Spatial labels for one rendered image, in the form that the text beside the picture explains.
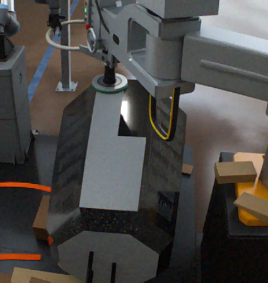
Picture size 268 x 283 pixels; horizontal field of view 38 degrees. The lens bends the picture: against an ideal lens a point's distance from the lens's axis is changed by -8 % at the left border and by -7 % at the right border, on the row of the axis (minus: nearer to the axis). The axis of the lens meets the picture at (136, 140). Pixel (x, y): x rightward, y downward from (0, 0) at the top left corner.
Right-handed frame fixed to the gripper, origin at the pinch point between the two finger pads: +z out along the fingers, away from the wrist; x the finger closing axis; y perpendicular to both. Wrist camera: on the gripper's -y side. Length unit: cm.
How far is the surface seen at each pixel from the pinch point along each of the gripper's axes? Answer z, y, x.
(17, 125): 48, 59, 13
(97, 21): -48, 46, 78
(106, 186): -5, 106, 131
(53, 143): 84, 27, 18
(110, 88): -3, 42, 85
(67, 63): 62, -49, -34
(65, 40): 37, -49, -37
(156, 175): 2, 80, 142
